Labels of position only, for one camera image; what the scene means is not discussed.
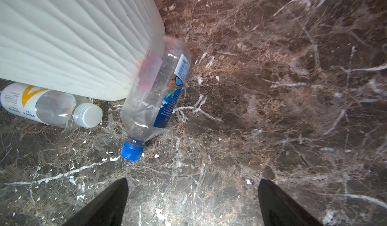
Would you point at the cream ribbed waste bin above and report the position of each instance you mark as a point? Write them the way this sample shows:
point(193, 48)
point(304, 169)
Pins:
point(91, 48)

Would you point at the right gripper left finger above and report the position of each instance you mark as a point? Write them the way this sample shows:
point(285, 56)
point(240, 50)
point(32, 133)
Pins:
point(107, 209)

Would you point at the clear crushed bottle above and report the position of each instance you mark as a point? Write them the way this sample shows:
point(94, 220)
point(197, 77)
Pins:
point(150, 103)

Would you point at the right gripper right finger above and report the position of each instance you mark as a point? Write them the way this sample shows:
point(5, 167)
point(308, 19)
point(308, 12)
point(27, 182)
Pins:
point(279, 209)

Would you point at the white bottle yellow triangle label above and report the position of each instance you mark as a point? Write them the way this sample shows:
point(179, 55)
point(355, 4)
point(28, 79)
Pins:
point(50, 107)

